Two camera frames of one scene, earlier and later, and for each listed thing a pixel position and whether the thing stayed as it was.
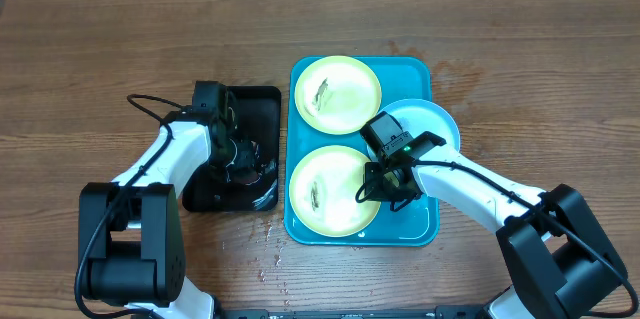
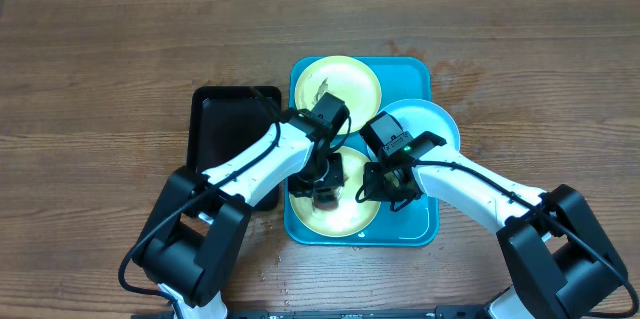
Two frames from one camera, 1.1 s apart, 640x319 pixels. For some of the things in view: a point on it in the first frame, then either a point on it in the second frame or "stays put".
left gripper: [217, 174] -> [298, 186]
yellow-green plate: [323, 188] stays put
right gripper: [377, 192] stays put
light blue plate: [417, 116] stays put
